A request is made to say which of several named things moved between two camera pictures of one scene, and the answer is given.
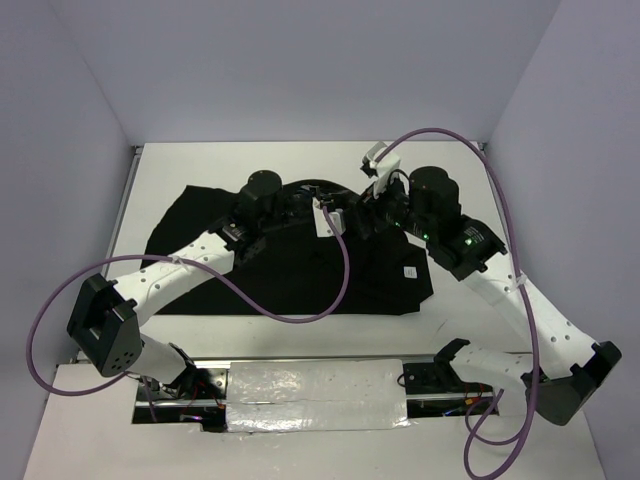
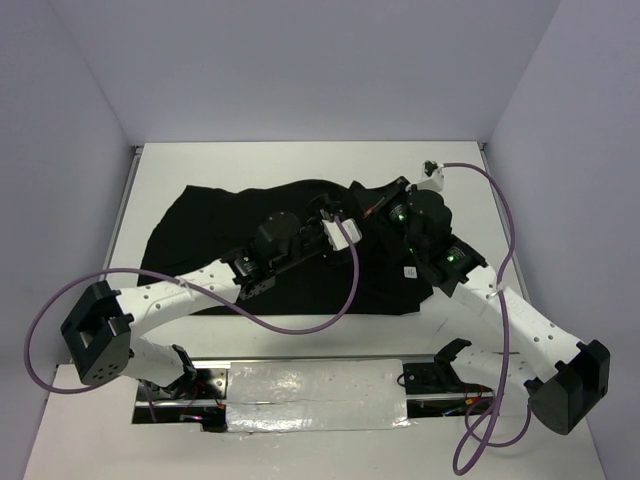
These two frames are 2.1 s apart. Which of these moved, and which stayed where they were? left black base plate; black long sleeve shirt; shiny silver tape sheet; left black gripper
Moved: left black gripper
Stayed: black long sleeve shirt; shiny silver tape sheet; left black base plate
